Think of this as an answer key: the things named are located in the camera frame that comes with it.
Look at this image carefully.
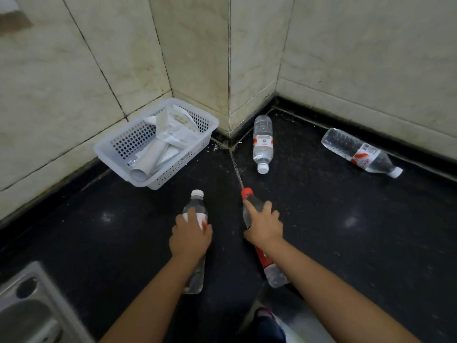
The person's left hand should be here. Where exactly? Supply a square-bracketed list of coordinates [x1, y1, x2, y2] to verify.
[169, 207, 214, 263]

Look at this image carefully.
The stainless steel sink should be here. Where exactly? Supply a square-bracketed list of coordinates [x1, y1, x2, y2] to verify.
[0, 261, 95, 343]

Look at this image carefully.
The small white flat packet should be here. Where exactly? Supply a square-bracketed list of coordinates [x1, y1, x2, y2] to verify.
[157, 146, 188, 168]

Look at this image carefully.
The red-capped clear water bottle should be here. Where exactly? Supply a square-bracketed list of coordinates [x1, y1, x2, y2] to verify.
[241, 188, 290, 288]

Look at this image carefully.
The large white paper packet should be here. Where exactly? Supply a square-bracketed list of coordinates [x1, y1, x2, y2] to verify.
[155, 105, 199, 148]

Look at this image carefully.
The rolled white paper tube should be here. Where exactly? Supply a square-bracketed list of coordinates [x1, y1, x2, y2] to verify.
[130, 138, 170, 182]

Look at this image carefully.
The person's right forearm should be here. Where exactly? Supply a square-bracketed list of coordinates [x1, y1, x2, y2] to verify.
[263, 239, 423, 343]

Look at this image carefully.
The white plastic mesh basket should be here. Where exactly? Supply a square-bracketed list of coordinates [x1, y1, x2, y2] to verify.
[93, 98, 220, 191]

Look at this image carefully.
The white-capped clear water bottle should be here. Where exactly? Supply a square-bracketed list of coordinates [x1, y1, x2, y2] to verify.
[181, 189, 209, 295]
[321, 128, 403, 179]
[252, 115, 274, 175]

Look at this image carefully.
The person's left forearm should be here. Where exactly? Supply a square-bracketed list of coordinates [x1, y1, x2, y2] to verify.
[99, 255, 202, 343]

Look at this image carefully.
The person's dark trouser leg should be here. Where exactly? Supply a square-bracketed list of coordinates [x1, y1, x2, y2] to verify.
[246, 307, 288, 343]

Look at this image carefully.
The person's right hand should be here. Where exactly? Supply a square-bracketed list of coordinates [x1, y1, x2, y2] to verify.
[243, 199, 284, 251]

